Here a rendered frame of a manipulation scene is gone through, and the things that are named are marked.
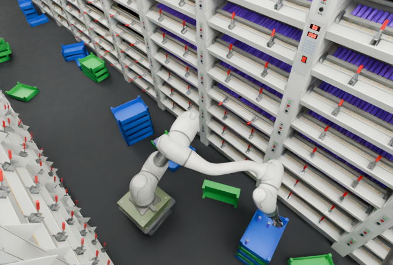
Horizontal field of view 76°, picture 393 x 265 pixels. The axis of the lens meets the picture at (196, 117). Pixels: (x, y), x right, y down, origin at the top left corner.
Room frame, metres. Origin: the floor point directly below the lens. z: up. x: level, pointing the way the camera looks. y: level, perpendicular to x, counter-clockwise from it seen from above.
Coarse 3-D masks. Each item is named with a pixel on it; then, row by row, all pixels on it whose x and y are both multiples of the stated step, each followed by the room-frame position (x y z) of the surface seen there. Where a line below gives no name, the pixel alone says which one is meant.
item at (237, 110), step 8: (208, 88) 1.48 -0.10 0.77; (216, 96) 1.42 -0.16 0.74; (224, 104) 1.34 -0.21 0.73; (232, 104) 1.32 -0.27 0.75; (240, 112) 1.23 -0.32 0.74; (248, 112) 1.22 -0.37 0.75; (248, 120) 1.17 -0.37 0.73; (272, 120) 1.12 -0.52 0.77; (264, 128) 1.08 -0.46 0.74; (272, 128) 1.07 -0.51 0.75
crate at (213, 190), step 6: (204, 180) 0.99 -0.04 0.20; (204, 186) 0.94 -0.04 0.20; (210, 186) 0.94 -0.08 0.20; (216, 186) 0.94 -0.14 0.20; (222, 186) 0.93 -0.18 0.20; (228, 186) 0.93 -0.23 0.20; (204, 192) 0.97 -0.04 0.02; (210, 192) 0.98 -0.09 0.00; (216, 192) 0.96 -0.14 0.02; (222, 192) 0.95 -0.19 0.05; (228, 192) 0.93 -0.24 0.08; (234, 192) 0.87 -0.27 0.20; (204, 198) 0.92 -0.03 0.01; (216, 198) 0.92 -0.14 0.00; (222, 198) 0.92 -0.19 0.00; (228, 198) 0.91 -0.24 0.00; (234, 198) 0.91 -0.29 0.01; (234, 204) 0.86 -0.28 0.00
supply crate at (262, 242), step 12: (264, 216) 0.63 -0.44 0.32; (252, 228) 0.56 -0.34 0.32; (264, 228) 0.56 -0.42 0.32; (276, 228) 0.55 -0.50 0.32; (240, 240) 0.46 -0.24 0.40; (252, 240) 0.48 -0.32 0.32; (264, 240) 0.48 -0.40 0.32; (276, 240) 0.48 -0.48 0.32; (252, 252) 0.41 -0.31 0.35; (264, 252) 0.41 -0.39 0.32
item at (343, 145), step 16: (304, 112) 0.98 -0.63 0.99; (304, 128) 0.90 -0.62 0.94; (320, 128) 0.88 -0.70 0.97; (336, 128) 0.85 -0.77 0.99; (320, 144) 0.81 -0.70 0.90; (336, 144) 0.78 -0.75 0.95; (352, 144) 0.76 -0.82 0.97; (368, 144) 0.74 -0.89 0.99; (352, 160) 0.68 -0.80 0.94; (368, 160) 0.67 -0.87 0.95; (384, 160) 0.64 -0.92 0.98; (384, 176) 0.58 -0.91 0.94
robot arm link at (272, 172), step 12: (192, 156) 0.71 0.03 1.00; (192, 168) 0.67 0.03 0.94; (204, 168) 0.67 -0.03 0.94; (216, 168) 0.67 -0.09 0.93; (228, 168) 0.68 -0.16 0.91; (240, 168) 0.69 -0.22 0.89; (252, 168) 0.70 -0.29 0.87; (264, 168) 0.69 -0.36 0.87; (276, 168) 0.69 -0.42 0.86; (264, 180) 0.64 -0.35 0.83; (276, 180) 0.63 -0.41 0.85
